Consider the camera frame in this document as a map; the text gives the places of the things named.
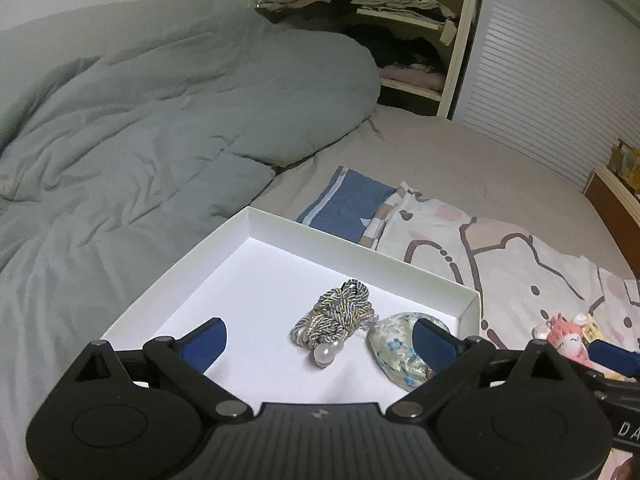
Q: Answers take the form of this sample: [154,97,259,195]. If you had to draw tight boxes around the braided rope with pearls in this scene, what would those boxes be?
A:
[290,280,376,370]

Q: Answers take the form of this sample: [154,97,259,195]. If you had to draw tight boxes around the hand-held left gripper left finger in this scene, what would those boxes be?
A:
[75,317,253,421]

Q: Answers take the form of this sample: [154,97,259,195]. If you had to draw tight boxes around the grey-green duvet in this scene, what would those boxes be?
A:
[0,0,381,351]

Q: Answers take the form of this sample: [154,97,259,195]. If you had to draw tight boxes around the beige bed sheet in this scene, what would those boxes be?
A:
[0,102,638,480]

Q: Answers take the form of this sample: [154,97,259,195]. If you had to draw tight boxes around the yellow items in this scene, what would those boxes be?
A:
[607,137,640,191]

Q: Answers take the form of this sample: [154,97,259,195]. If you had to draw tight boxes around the white louvered door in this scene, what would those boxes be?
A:
[450,0,640,196]

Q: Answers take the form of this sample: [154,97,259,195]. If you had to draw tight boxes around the cream shelf unit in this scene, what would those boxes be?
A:
[252,0,488,120]

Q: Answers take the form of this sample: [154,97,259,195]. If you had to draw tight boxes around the pink crochet doll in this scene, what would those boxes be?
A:
[532,312,601,361]

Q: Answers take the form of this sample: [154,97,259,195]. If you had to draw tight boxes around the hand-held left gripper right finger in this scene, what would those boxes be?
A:
[390,320,573,421]

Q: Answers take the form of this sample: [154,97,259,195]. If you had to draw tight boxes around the folded light clothes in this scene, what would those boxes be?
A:
[350,0,458,23]

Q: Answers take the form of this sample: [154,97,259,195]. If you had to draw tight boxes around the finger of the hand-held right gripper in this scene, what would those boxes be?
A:
[586,339,640,391]

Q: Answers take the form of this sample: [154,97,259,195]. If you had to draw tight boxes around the yellow tissue packet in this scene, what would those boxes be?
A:
[580,316,603,343]

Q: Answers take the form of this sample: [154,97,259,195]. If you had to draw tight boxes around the wooden bedside furniture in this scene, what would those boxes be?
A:
[582,165,640,281]

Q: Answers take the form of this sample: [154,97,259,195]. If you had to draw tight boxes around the pink folded clothing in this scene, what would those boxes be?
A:
[377,65,446,92]

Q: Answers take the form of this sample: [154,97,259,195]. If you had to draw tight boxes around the dark clothes pile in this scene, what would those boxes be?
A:
[345,22,446,68]

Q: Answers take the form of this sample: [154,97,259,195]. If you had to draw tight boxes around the printed blanket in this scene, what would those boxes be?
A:
[360,182,640,376]

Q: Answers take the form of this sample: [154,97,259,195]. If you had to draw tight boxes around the white cardboard box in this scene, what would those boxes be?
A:
[99,205,482,406]

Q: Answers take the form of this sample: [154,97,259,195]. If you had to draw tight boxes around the floral fabric pouch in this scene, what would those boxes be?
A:
[366,311,451,392]

